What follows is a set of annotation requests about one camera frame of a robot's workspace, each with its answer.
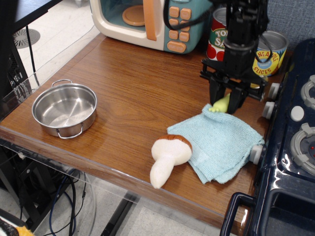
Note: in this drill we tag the green handled metal spoon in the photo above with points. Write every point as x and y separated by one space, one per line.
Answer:
222 104

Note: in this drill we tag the tomato sauce can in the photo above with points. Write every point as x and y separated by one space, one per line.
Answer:
218 34

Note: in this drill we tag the dark blue toy stove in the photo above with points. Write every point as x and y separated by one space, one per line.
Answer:
284 200

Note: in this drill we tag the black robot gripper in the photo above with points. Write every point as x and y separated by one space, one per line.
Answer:
234 72

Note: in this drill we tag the white stove knob front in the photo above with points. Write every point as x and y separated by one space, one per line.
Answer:
255 154

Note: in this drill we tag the plush mushroom toy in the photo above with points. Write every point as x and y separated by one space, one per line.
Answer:
168 151

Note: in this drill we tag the light blue cloth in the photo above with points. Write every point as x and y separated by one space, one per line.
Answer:
221 144

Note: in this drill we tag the stainless steel pot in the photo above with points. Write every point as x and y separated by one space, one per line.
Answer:
66 109

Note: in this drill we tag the pineapple slices can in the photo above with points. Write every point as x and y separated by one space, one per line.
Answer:
270 52

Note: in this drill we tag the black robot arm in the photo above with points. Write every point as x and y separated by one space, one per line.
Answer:
246 21

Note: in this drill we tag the white stove knob middle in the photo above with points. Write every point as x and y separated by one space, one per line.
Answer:
268 110

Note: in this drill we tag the toy microwave oven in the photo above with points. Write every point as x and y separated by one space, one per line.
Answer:
174 26

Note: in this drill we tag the black desk at left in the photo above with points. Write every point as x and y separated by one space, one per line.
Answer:
15 15

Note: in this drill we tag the white stove knob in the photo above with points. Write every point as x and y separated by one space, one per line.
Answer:
255 154
268 110
273 91

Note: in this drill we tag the white stove knob back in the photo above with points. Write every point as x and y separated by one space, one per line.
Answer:
273 91

